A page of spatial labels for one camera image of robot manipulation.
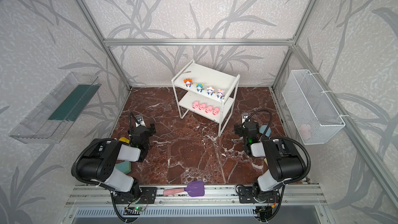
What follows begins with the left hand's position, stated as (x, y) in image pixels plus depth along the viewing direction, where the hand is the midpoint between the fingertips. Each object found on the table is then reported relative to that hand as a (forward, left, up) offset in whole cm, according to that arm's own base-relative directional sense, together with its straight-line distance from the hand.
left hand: (144, 118), depth 93 cm
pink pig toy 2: (+2, -36, +10) cm, 37 cm away
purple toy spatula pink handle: (-36, -33, -7) cm, 49 cm away
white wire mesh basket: (-16, -82, +28) cm, 88 cm away
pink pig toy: (+4, -32, +10) cm, 33 cm away
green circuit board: (-44, -8, -7) cm, 45 cm away
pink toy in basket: (-14, -86, +14) cm, 88 cm away
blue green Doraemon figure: (0, -35, +28) cm, 45 cm away
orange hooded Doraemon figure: (+3, -30, +28) cm, 41 cm away
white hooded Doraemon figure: (-2, -40, +28) cm, 49 cm away
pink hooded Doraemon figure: (-4, -44, +28) cm, 53 cm away
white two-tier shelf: (+11, -39, +24) cm, 48 cm away
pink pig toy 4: (-1, -43, +10) cm, 44 cm away
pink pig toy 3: (0, -39, +10) cm, 41 cm away
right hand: (+2, -63, -2) cm, 63 cm away
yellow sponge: (-23, -71, -7) cm, 75 cm away
